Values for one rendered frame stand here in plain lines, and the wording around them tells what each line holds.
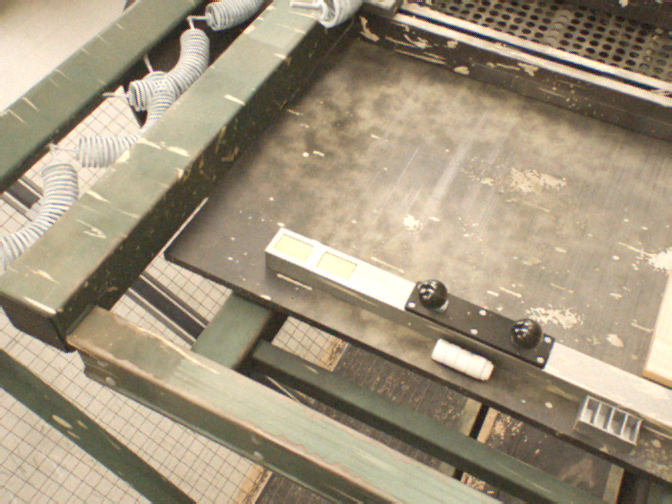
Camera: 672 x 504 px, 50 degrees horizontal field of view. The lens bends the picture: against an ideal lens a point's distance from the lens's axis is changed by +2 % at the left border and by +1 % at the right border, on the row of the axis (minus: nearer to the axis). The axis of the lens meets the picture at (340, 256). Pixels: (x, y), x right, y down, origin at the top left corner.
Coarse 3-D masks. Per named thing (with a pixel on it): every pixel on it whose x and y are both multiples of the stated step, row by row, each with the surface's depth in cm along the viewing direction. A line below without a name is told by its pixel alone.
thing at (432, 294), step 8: (432, 280) 87; (424, 288) 86; (432, 288) 86; (440, 288) 86; (424, 296) 86; (432, 296) 86; (440, 296) 86; (424, 304) 87; (432, 304) 86; (440, 304) 86
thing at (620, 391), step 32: (288, 256) 103; (320, 256) 103; (320, 288) 104; (352, 288) 100; (384, 288) 100; (416, 320) 98; (480, 352) 97; (576, 352) 95; (544, 384) 95; (576, 384) 92; (608, 384) 92; (640, 384) 93; (640, 416) 91
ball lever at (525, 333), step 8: (520, 320) 84; (528, 320) 84; (512, 328) 84; (520, 328) 83; (528, 328) 83; (536, 328) 83; (512, 336) 84; (520, 336) 83; (528, 336) 83; (536, 336) 83; (520, 344) 84; (528, 344) 83; (536, 344) 83
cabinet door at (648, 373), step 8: (664, 296) 105; (664, 304) 103; (664, 312) 102; (664, 320) 101; (656, 328) 101; (664, 328) 100; (656, 336) 100; (664, 336) 100; (656, 344) 99; (664, 344) 99; (648, 352) 99; (656, 352) 98; (664, 352) 98; (648, 360) 98; (656, 360) 97; (664, 360) 97; (648, 368) 96; (656, 368) 97; (664, 368) 97; (648, 376) 97; (656, 376) 97; (664, 376) 96
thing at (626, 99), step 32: (384, 0) 130; (384, 32) 137; (416, 32) 133; (448, 32) 131; (480, 32) 132; (448, 64) 135; (480, 64) 132; (512, 64) 129; (544, 64) 127; (576, 64) 128; (544, 96) 130; (576, 96) 128; (608, 96) 125; (640, 96) 122; (640, 128) 126
